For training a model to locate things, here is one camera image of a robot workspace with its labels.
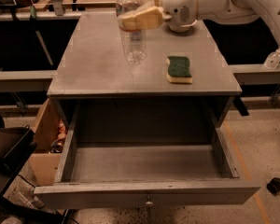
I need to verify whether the grey metal rail shelf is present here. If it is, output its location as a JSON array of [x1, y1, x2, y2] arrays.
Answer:
[[0, 70, 57, 92]]

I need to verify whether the grey cabinet counter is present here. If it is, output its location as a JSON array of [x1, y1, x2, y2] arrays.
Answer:
[[46, 12, 243, 129]]

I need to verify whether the small clear sanitizer bottle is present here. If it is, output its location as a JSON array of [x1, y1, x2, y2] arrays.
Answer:
[[264, 49, 280, 70]]

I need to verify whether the round metal drawer knob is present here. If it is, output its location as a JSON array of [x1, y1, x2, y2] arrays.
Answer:
[[145, 196, 154, 207]]

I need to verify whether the cardboard box with items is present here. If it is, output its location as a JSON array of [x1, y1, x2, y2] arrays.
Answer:
[[29, 99, 67, 186]]

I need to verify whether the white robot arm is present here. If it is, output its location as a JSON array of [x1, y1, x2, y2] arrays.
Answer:
[[118, 0, 280, 48]]

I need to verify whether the black office chair base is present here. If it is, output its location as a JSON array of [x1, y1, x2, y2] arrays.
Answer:
[[266, 177, 280, 195]]

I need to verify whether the white paper bowl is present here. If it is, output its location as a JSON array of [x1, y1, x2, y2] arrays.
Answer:
[[169, 21, 197, 33]]

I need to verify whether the open grey top drawer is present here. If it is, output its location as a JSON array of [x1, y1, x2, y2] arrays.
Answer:
[[35, 101, 259, 209]]

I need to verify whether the clear plastic water bottle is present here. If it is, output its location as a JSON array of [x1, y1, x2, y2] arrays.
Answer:
[[116, 0, 147, 64]]

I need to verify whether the green yellow sponge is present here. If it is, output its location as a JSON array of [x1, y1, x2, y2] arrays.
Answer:
[[166, 56, 192, 84]]

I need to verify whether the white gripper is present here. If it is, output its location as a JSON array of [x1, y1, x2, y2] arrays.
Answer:
[[118, 0, 197, 32]]

